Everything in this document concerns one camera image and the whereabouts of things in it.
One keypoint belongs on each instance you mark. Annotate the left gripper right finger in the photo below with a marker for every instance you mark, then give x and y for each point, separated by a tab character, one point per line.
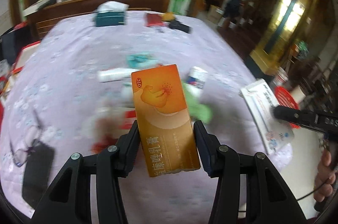
268	198

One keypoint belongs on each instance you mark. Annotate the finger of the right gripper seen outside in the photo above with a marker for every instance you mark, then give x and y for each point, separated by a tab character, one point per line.
319	121

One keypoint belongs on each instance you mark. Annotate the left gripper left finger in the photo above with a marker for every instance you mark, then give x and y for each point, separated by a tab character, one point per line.
67	199

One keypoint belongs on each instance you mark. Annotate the long white barcode box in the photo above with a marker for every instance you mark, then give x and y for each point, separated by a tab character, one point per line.
261	102

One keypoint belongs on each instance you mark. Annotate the torn red white packaging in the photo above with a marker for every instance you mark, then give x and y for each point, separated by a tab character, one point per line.
109	122

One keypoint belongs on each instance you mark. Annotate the orange medicine box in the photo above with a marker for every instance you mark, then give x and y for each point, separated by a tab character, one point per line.
164	121

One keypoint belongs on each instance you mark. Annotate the green towel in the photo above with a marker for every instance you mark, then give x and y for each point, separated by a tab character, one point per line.
196	110

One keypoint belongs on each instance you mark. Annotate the white spray bottle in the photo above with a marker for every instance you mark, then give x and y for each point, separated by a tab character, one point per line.
115	74

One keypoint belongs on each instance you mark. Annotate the blue white medicine box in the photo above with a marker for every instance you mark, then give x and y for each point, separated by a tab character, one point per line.
195	81

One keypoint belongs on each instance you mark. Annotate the teal wet wipes pack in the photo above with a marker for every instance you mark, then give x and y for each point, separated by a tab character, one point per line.
141	61

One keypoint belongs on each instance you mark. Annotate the person right hand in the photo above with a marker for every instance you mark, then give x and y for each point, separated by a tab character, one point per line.
325	177

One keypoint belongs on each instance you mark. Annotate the red plastic basket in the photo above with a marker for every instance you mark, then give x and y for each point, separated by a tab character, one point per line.
284	98

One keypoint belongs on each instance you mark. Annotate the black phone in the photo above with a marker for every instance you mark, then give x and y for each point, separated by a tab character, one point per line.
37	172

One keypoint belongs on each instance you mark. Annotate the eyeglasses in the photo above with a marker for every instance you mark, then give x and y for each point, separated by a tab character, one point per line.
28	143

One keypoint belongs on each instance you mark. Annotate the gold pillar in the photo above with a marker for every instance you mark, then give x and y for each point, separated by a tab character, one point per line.
266	57

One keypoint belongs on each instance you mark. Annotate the cardboard box on floor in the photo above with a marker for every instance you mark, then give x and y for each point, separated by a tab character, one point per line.
215	14

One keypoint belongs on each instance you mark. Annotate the teal tissue box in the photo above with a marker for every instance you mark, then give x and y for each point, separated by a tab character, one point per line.
110	18

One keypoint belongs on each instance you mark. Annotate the black toy pistol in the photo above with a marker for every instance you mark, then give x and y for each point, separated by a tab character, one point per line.
176	25

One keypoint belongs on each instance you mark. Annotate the red packet at far end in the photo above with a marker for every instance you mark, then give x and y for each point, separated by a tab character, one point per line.
153	20

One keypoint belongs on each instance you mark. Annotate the yellow tape roll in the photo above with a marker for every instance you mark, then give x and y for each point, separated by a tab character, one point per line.
168	17

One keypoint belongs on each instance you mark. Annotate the wooden sideboard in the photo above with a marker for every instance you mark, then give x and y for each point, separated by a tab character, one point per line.
42	21

